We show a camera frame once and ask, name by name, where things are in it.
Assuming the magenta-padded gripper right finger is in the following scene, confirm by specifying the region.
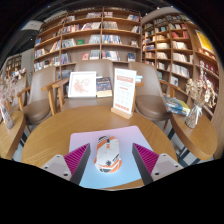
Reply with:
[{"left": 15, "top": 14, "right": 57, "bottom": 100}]
[{"left": 131, "top": 143, "right": 184, "bottom": 186}]

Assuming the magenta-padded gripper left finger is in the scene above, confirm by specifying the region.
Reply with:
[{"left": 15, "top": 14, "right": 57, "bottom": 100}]
[{"left": 41, "top": 143, "right": 92, "bottom": 186}]

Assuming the white and orange computer mouse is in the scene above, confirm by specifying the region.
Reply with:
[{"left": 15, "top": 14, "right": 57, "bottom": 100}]
[{"left": 93, "top": 134, "right": 123, "bottom": 174}]

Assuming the blue-pink gradient mouse pad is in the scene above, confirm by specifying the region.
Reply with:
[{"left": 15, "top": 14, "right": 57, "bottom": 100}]
[{"left": 68, "top": 125, "right": 155, "bottom": 190}]

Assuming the round wooden side table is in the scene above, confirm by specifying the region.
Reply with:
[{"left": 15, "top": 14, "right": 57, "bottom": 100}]
[
  {"left": 169, "top": 111, "right": 218, "bottom": 162},
  {"left": 0, "top": 109, "right": 27, "bottom": 160}
]

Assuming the stack of blue books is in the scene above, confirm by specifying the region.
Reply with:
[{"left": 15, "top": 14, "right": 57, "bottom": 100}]
[{"left": 164, "top": 96, "right": 192, "bottom": 117}]

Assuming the white sign on wooden base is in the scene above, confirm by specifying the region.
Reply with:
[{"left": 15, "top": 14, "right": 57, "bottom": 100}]
[{"left": 110, "top": 67, "right": 138, "bottom": 120}]

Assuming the beige armchair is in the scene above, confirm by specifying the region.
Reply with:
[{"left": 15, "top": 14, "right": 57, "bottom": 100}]
[
  {"left": 51, "top": 59, "right": 116, "bottom": 113},
  {"left": 128, "top": 61, "right": 174, "bottom": 129},
  {"left": 22, "top": 65, "right": 59, "bottom": 134}
]

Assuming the white framed picture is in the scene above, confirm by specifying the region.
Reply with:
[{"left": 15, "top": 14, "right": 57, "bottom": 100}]
[{"left": 67, "top": 70, "right": 98, "bottom": 99}]

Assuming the dark book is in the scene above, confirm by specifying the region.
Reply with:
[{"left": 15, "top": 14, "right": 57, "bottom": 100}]
[{"left": 95, "top": 76, "right": 114, "bottom": 99}]

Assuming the distant wooden bookshelf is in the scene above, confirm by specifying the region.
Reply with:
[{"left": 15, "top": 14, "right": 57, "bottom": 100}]
[{"left": 3, "top": 54, "right": 23, "bottom": 79}]

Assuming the tall wooden bookshelf with poster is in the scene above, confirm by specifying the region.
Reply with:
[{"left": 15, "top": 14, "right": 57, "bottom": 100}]
[{"left": 140, "top": 12, "right": 223, "bottom": 118}]

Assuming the wide wooden bookshelf unit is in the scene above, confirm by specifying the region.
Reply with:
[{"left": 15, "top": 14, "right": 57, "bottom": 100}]
[{"left": 32, "top": 6, "right": 143, "bottom": 79}]

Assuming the white hanging ceiling sign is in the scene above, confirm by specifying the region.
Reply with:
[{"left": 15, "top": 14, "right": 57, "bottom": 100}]
[{"left": 20, "top": 20, "right": 44, "bottom": 32}]

